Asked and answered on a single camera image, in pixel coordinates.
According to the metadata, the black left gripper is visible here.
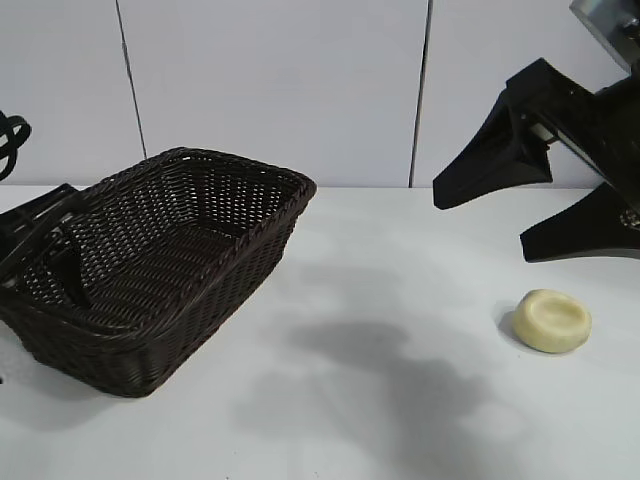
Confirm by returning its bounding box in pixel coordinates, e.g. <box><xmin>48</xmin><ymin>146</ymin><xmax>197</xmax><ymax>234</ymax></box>
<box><xmin>0</xmin><ymin>183</ymin><xmax>94</xmax><ymax>309</ymax></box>

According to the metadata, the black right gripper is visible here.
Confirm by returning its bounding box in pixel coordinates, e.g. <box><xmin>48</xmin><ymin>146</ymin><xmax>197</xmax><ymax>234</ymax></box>
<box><xmin>431</xmin><ymin>57</ymin><xmax>640</xmax><ymax>263</ymax></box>

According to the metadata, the dark brown wicker basket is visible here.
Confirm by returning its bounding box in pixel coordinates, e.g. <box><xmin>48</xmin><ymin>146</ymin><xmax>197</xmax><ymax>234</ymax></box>
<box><xmin>0</xmin><ymin>146</ymin><xmax>319</xmax><ymax>400</ymax></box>

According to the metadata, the pale yellow egg yolk pastry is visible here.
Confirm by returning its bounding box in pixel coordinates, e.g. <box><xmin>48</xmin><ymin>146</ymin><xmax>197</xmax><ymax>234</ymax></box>
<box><xmin>510</xmin><ymin>288</ymin><xmax>593</xmax><ymax>355</ymax></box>

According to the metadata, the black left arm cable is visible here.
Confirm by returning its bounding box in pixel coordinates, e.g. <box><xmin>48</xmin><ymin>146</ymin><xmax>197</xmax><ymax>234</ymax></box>
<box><xmin>0</xmin><ymin>113</ymin><xmax>33</xmax><ymax>184</ymax></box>

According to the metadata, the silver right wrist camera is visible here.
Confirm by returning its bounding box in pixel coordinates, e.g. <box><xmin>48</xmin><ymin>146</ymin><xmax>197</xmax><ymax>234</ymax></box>
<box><xmin>569</xmin><ymin>0</ymin><xmax>640</xmax><ymax>76</ymax></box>

